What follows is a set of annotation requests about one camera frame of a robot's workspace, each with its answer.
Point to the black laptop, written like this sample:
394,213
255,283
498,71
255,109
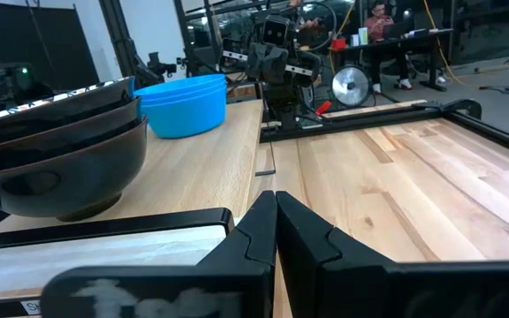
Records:
398,28

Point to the round white fan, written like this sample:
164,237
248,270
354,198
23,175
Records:
350,86

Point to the black partition panel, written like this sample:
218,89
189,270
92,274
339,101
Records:
38,35

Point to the person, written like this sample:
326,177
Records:
380,26

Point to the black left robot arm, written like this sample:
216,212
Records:
285,103

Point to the background robot with green light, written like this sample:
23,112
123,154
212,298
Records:
16,81

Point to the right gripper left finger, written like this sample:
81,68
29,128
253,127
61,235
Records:
245,274

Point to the black table clamp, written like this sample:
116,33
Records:
462,106

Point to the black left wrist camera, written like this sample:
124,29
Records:
275,31

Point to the small red box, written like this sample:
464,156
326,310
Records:
338,43

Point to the black desk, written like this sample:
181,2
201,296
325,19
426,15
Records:
434,62

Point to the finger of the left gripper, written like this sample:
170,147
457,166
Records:
287,66
263,66

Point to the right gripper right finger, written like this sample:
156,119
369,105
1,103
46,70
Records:
325,282

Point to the black frame upright post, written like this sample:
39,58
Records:
119,35

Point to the black aluminium table frame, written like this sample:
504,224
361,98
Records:
369,120

